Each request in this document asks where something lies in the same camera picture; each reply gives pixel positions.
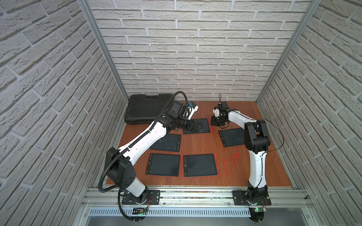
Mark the black plastic tool case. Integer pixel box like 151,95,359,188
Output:
124,94,172,125

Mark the red stylus front left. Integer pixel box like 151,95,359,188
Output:
222,159,229,178

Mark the red tablet front left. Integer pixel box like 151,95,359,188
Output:
146,153,181,177

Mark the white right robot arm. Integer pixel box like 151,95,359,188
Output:
211,102,271,203

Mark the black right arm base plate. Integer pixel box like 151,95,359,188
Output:
232,189,271,206

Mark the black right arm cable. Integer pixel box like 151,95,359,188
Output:
262,118,285,153

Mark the red stylus front right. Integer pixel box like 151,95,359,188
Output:
233,153,240,168

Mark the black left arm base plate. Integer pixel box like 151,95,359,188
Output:
122,189,160,205

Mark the left aluminium corner post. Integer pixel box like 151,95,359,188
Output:
78,0,129,103

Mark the red tablet front right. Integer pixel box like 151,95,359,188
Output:
183,153,218,177

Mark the right aluminium corner post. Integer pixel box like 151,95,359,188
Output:
255,0,321,104

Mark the red tablet far right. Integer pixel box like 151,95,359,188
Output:
183,118,211,135

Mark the white perforated cable duct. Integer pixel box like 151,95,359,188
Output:
89,207,251,218

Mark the red tablet middle left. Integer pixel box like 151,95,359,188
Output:
150,134,182,152

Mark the red tablet with green scribbles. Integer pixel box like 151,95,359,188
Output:
219,128,245,147

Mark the aluminium front rail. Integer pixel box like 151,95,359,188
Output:
81,186,314,208

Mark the aluminium corner post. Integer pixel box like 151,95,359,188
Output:
78,0,129,103
255,0,321,104

